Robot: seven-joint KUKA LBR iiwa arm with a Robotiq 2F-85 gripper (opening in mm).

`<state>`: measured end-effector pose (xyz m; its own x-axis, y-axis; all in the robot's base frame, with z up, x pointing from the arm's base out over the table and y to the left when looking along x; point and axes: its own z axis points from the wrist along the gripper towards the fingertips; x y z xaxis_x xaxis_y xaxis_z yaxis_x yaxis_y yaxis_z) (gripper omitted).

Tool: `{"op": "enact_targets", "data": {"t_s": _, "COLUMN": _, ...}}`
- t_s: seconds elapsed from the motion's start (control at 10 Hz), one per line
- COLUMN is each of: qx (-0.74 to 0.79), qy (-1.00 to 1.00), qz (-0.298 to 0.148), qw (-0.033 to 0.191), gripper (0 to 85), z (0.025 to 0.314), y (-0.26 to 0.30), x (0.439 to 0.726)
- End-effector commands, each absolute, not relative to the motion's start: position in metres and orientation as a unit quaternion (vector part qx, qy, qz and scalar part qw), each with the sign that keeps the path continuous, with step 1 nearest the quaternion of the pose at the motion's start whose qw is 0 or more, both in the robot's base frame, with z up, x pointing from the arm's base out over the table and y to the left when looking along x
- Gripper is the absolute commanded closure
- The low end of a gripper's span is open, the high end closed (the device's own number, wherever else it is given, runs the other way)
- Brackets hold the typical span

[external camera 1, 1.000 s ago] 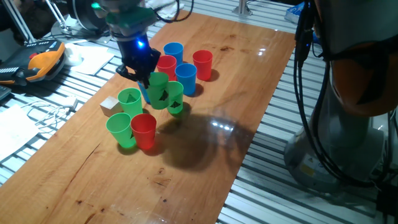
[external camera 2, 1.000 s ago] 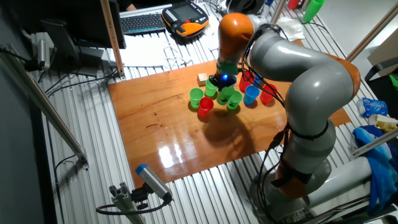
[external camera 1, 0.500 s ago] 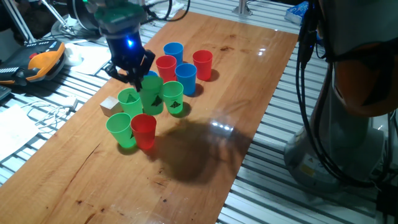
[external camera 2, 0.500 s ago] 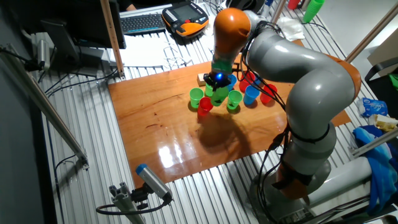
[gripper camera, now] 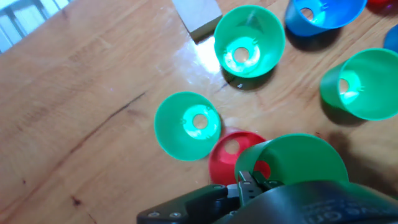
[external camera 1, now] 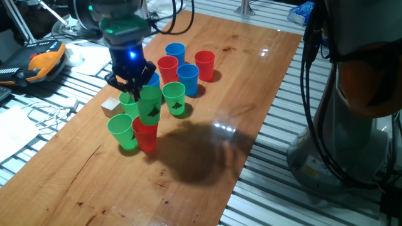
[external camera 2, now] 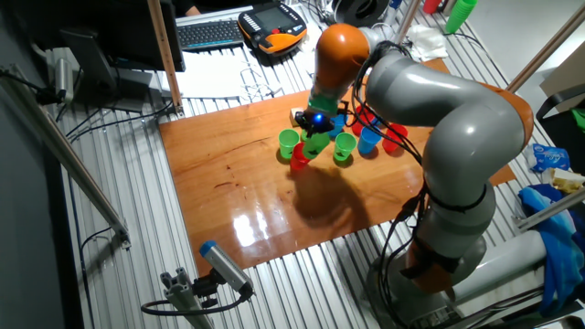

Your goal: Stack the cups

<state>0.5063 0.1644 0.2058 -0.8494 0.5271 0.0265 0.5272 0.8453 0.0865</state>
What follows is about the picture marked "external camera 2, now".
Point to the silver cylindrical camera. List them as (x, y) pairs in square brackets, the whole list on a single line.
[(64, 77)]

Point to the grey monitor stand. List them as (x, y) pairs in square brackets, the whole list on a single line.
[(91, 59)]

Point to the person hand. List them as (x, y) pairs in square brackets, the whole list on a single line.
[(193, 11)]

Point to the long aluminium frame rail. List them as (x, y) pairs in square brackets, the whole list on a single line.
[(68, 157)]

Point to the yellow white snack bag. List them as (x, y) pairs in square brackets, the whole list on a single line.
[(566, 180)]

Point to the black chair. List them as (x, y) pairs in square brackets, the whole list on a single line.
[(562, 132)]

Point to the red plastic cup with print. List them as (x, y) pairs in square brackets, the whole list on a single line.
[(298, 162)]

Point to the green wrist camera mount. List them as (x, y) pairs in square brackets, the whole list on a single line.
[(322, 104)]

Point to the white crumpled cloth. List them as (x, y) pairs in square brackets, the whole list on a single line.
[(427, 42)]

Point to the black round spool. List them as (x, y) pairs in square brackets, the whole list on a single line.
[(347, 16)]

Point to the copper coloured frame post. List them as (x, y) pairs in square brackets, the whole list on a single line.
[(164, 55)]

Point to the black computer keyboard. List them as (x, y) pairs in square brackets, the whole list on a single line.
[(210, 34)]

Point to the blue tissue pack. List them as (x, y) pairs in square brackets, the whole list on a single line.
[(548, 157)]

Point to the plain green plastic cup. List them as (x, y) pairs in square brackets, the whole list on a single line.
[(288, 146)]

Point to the silver camera with blue end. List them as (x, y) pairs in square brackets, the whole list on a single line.
[(224, 267)]

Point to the orange and black teach pendant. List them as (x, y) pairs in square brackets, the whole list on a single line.
[(279, 43)]

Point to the short aluminium profile stand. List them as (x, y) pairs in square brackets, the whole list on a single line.
[(183, 297)]

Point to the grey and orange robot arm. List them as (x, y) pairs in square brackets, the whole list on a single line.
[(471, 128)]

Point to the white paper sheet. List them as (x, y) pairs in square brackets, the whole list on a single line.
[(205, 75)]

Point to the blue cloth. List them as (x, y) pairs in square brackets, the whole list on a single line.
[(557, 247)]

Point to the silver frame post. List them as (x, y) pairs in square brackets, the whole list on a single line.
[(407, 20)]

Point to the aluminium frame post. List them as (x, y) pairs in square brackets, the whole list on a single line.
[(544, 52)]

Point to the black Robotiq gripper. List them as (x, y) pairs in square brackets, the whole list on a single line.
[(322, 119)]

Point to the black camera ball mount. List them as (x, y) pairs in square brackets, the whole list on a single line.
[(205, 288)]

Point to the stack of green cups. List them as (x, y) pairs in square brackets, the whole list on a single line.
[(459, 16)]

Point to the black computer monitor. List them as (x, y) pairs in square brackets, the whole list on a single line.
[(132, 32)]

